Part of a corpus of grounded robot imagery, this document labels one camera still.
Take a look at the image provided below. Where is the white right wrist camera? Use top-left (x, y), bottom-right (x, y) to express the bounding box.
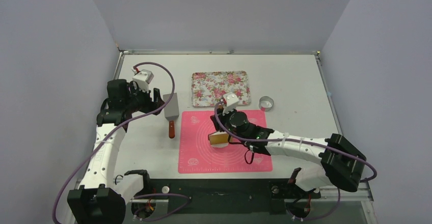
top-left (223, 92), bottom-right (239, 115)

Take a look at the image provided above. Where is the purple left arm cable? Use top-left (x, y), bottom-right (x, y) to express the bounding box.
top-left (51, 62), bottom-right (192, 224)

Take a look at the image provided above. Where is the white dough lump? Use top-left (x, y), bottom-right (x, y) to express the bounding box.
top-left (211, 143), bottom-right (229, 148)

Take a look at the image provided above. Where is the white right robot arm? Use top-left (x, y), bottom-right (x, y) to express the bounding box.
top-left (210, 108), bottom-right (366, 197)

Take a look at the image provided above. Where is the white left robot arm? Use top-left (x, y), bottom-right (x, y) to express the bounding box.
top-left (67, 79), bottom-right (164, 223)

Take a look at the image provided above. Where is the round metal dough cutter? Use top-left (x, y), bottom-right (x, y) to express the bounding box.
top-left (259, 96), bottom-right (274, 112)

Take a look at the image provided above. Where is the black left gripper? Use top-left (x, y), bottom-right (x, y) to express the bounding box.
top-left (124, 82), bottom-right (165, 115)

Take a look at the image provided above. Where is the wooden rolling pin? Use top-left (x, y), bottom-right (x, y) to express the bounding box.
top-left (207, 131), bottom-right (229, 145)

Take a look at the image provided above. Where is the floral rectangular tray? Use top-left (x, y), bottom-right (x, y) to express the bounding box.
top-left (192, 71), bottom-right (251, 107)

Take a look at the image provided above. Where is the pink silicone baking mat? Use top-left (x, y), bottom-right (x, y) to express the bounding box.
top-left (178, 111), bottom-right (273, 174)

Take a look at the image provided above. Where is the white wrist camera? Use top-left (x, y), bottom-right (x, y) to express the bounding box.
top-left (223, 92), bottom-right (239, 115)
top-left (132, 69), bottom-right (154, 93)

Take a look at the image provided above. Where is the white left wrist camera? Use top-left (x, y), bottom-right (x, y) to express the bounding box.
top-left (132, 69), bottom-right (154, 93)

